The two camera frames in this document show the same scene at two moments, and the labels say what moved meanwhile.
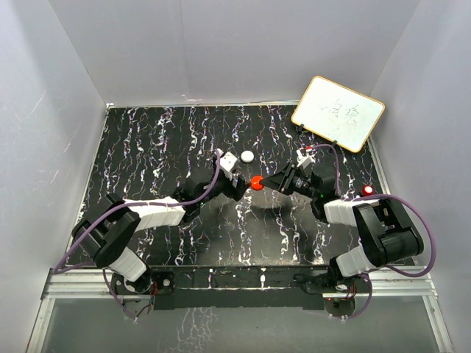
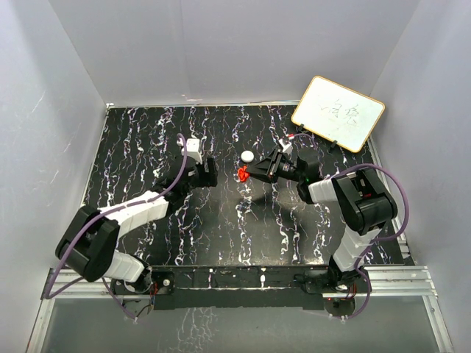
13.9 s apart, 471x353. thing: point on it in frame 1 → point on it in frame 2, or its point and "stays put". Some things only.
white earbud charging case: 247,156 stays put
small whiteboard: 338,114 stays put
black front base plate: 237,287 stays put
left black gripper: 241,186 → 213,173
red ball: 255,182 → 243,174
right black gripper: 280,180 → 267,170
